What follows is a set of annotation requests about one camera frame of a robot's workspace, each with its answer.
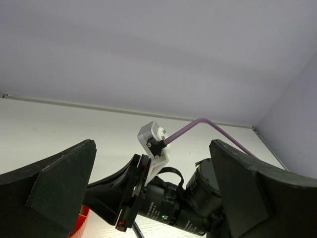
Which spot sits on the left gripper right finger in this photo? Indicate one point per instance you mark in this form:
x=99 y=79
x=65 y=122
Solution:
x=262 y=200

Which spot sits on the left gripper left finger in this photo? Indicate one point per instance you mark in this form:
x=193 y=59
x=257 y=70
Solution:
x=44 y=199

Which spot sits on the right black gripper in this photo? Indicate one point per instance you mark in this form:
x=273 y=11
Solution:
x=118 y=198

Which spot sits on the blue ballpoint pen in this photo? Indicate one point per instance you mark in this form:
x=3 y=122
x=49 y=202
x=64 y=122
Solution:
x=137 y=230

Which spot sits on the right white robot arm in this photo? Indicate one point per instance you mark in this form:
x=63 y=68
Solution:
x=195 y=207

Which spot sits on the orange pen holder cup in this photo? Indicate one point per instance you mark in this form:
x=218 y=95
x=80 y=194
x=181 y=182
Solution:
x=81 y=223

